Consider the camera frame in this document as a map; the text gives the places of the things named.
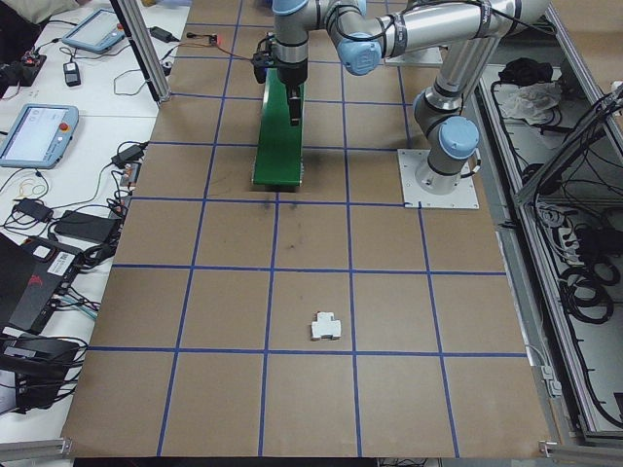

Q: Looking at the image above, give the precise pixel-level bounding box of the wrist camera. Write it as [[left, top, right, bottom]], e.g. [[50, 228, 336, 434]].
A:
[[251, 37, 276, 84]]

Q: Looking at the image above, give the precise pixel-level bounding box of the black cable coil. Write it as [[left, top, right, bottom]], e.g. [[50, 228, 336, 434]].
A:
[[559, 265, 615, 323]]

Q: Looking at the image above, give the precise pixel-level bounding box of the metal bar frame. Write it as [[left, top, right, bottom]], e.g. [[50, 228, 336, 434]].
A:
[[474, 0, 623, 447]]

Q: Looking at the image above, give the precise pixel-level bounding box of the light blue teach pendant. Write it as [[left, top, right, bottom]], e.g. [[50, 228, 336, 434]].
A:
[[60, 7, 126, 54], [0, 103, 80, 170]]

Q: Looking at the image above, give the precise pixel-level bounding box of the white cloth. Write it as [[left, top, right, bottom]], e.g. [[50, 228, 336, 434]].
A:
[[500, 81, 566, 124]]

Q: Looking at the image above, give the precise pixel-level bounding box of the red black motor cable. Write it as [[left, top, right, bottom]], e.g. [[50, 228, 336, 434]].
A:
[[218, 41, 257, 63]]

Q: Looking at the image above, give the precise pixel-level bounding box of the white power strip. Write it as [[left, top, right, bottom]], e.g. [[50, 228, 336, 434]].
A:
[[558, 227, 585, 267]]

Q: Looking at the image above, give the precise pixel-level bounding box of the large black power brick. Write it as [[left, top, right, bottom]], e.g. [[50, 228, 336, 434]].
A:
[[52, 208, 122, 243]]

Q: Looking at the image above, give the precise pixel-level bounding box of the green conveyor belt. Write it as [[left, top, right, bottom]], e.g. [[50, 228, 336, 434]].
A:
[[250, 67, 307, 192]]

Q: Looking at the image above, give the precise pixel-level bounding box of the black docking box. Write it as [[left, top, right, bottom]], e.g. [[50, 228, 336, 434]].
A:
[[0, 335, 89, 414]]

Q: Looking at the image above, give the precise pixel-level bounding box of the black cloth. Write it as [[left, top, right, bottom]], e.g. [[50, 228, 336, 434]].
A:
[[498, 57, 554, 84]]

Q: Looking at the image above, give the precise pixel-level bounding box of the small black power brick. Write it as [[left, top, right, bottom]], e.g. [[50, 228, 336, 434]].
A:
[[12, 198, 55, 223]]

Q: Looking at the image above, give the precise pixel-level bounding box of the aluminium profile post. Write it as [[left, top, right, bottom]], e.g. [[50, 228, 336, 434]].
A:
[[109, 0, 172, 104]]

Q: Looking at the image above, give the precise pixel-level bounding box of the white circuit breaker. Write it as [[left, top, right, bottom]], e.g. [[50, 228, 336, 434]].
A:
[[309, 310, 344, 342]]

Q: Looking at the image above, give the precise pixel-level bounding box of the black computer red logo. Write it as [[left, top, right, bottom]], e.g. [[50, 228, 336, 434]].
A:
[[0, 234, 83, 337]]

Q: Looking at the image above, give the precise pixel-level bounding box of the aluminium corner bar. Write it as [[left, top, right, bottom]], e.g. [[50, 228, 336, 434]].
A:
[[0, 436, 75, 461], [537, 439, 623, 461]]

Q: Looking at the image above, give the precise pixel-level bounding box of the white square base plate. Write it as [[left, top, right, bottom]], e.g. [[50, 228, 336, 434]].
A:
[[384, 46, 445, 68], [396, 148, 481, 211]]

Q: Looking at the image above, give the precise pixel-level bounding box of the small brown circuit board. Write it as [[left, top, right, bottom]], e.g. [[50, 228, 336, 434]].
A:
[[119, 162, 143, 190]]

